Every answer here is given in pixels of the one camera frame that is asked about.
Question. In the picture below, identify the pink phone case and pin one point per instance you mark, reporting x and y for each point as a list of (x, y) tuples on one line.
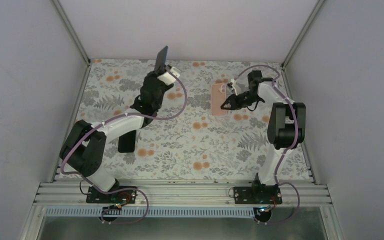
[(217, 98)]

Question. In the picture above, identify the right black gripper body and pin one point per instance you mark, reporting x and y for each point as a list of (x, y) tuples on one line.
[(252, 98)]

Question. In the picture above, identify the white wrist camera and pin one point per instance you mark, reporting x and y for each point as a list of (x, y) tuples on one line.
[(170, 75), (233, 87)]

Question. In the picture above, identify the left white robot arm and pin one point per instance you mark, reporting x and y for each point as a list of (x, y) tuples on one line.
[(83, 149)]

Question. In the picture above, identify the grey slotted cable duct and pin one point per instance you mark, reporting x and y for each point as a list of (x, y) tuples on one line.
[(151, 212)]

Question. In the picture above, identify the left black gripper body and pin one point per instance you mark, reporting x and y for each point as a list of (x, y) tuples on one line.
[(157, 105)]

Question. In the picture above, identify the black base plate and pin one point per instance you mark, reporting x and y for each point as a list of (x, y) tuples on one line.
[(252, 196), (126, 196)]

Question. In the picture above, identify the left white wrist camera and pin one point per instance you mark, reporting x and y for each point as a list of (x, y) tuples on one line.
[(170, 75)]

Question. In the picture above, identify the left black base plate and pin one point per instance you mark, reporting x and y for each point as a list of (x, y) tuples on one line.
[(126, 196)]

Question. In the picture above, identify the aluminium rail frame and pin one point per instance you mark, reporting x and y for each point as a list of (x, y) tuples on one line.
[(182, 193)]

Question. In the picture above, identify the black phone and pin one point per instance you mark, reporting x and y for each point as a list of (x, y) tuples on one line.
[(127, 142)]

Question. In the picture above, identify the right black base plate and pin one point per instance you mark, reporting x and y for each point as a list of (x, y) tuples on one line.
[(252, 196)]

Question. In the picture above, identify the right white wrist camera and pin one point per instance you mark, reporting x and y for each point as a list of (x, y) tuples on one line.
[(233, 87)]

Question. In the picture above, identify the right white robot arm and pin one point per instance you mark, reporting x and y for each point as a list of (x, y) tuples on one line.
[(287, 121)]

